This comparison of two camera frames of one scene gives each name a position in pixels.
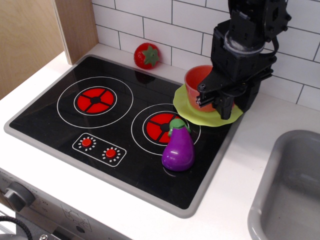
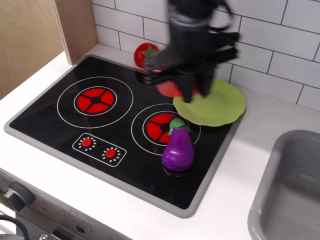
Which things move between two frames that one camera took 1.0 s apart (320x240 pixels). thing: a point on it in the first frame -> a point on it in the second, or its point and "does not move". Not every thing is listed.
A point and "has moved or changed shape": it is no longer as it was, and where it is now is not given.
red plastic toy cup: [192, 78] has moved or changed shape
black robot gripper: [231, 71] -> [193, 47]
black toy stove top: [111, 122] does not move
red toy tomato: [146, 56] does not move
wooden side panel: [33, 33] does not move
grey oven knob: [19, 196] does not move
